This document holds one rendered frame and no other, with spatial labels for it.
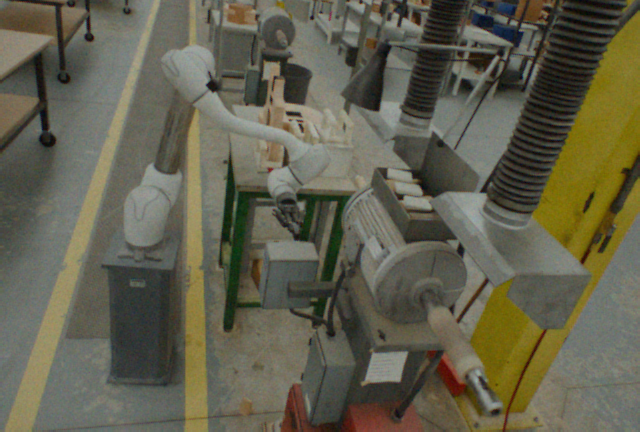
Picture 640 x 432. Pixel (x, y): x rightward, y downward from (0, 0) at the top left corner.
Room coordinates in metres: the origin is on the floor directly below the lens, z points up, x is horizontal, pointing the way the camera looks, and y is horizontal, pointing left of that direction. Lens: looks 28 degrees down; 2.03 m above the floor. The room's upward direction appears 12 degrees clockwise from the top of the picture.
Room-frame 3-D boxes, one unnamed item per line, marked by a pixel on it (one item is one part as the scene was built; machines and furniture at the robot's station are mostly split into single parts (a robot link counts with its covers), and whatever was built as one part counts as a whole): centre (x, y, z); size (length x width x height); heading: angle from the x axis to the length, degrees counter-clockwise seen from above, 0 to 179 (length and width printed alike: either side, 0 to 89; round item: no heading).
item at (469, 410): (1.90, -1.09, 0.02); 0.40 x 0.40 x 0.02; 18
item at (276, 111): (2.25, 0.30, 1.17); 0.35 x 0.04 x 0.40; 17
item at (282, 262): (1.22, 0.01, 0.99); 0.24 x 0.21 x 0.26; 18
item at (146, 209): (1.68, 0.69, 0.87); 0.18 x 0.16 x 0.22; 5
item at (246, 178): (2.33, 0.20, 0.55); 0.62 x 0.58 x 0.76; 18
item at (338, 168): (2.34, 0.00, 1.02); 0.27 x 0.15 x 0.17; 18
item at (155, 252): (1.65, 0.69, 0.73); 0.22 x 0.18 x 0.06; 11
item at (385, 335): (1.15, -0.27, 1.11); 0.36 x 0.24 x 0.04; 18
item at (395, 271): (1.21, -0.25, 1.25); 0.41 x 0.27 x 0.26; 18
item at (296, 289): (1.23, -0.05, 1.02); 0.19 x 0.04 x 0.04; 108
